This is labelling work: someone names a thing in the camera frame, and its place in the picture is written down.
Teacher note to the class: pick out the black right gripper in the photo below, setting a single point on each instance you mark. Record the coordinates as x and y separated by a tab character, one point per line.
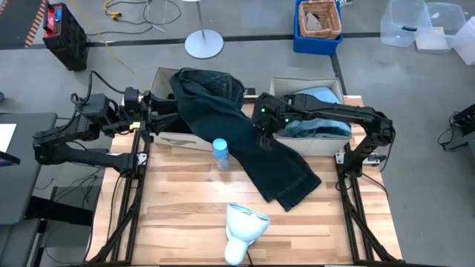
272	111

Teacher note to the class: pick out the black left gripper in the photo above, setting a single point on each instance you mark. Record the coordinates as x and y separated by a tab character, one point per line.
146	118

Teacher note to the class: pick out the dark denim jeans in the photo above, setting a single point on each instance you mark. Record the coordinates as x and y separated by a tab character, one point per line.
230	122

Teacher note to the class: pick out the light blue jeans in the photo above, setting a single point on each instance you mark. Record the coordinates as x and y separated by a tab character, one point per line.
323	130

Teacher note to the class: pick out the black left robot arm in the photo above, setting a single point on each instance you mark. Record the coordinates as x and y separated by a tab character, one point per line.
85	157

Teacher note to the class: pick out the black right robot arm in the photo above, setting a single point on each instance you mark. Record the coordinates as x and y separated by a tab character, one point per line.
341	111

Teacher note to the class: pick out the light blue Febreze spray bottle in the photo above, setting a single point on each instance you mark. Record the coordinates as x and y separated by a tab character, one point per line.
221	152

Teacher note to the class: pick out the plain beige fabric bin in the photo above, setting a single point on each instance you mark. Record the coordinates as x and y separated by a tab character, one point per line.
319	146

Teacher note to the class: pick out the grey round-base pole stand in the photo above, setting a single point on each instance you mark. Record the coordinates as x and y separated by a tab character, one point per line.
203	43

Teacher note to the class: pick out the white gooseneck desk lamp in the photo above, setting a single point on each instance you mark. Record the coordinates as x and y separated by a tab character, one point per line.
243	222

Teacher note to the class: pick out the blue plastic crate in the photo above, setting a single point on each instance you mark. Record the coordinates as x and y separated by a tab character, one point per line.
313	46

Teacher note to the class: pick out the black toolbox red top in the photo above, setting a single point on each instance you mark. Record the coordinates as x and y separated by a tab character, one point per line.
68	41

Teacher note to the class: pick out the wicker basket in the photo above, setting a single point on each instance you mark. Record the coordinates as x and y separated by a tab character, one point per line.
334	22

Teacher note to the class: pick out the white paper sheet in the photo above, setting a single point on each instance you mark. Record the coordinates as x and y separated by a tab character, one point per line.
5	137

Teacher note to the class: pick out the grey desk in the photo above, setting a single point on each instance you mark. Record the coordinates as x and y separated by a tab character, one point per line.
18	185

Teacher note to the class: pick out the dark flat device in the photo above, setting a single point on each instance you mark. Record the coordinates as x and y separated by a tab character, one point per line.
7	159

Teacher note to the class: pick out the black hazard-striped floor mat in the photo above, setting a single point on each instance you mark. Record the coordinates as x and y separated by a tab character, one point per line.
15	22

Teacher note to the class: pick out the clear plastic storage bin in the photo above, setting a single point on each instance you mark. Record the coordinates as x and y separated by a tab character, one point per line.
401	22
449	15

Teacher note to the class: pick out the white bin lid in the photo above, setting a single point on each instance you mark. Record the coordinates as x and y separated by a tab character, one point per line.
432	41

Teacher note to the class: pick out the translucent plastic container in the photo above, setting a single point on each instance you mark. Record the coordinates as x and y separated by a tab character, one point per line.
465	41

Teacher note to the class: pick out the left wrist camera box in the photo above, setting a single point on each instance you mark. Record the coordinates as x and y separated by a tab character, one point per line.
131	98

